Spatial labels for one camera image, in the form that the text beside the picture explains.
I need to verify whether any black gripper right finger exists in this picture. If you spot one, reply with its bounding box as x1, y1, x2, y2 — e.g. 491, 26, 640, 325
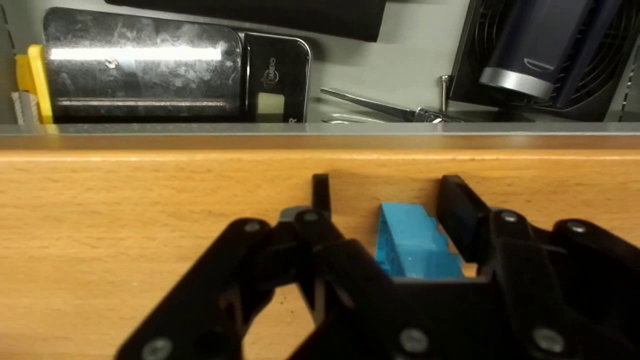
436, 173, 640, 360

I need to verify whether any yellow pencil in drawer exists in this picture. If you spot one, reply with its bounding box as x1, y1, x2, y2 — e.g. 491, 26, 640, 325
15, 44, 54, 124

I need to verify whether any black flat case in drawer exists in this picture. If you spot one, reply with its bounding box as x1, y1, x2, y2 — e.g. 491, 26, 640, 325
106, 0, 387, 41

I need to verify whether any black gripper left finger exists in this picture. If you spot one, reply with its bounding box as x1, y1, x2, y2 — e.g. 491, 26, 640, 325
116, 173, 401, 360

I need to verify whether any black cylindrical flashlight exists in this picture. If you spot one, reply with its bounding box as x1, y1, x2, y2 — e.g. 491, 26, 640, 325
480, 0, 625, 99

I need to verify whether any blue lego brick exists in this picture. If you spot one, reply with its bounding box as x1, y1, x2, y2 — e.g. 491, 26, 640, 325
374, 201, 462, 279

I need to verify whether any grey metal drawer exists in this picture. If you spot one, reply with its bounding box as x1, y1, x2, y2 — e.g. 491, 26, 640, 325
0, 0, 640, 136

